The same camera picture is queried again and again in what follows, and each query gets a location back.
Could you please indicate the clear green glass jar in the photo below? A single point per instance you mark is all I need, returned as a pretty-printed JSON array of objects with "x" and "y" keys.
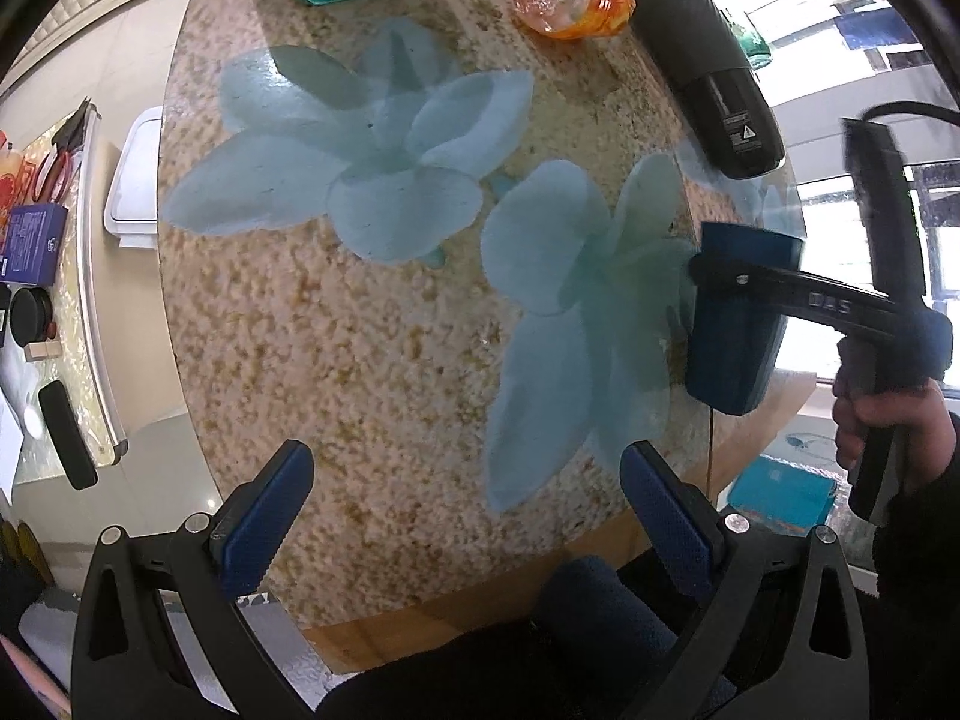
[{"x": 748, "y": 37}]

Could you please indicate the purple box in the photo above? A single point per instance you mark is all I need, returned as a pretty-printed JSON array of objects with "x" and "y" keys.
[{"x": 31, "y": 248}]

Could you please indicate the black glasses case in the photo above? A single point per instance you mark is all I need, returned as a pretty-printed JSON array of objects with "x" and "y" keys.
[{"x": 67, "y": 439}]

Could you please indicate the person's right hand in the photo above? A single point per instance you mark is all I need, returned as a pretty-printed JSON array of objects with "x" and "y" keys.
[{"x": 922, "y": 412}]

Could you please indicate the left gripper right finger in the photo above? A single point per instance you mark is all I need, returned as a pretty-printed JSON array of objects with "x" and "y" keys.
[{"x": 777, "y": 614}]

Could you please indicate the white plastic stool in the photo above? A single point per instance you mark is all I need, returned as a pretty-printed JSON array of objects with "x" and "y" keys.
[{"x": 131, "y": 209}]

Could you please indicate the black round case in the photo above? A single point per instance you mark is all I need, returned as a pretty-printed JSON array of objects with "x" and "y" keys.
[{"x": 31, "y": 315}]

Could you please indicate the dark blue plastic cup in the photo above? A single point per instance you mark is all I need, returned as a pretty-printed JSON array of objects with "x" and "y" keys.
[{"x": 734, "y": 343}]

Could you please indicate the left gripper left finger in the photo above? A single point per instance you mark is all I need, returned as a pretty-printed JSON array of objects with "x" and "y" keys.
[{"x": 126, "y": 661}]

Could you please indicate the black cylindrical speaker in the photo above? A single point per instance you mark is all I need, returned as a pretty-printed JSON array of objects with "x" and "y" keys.
[{"x": 704, "y": 66}]

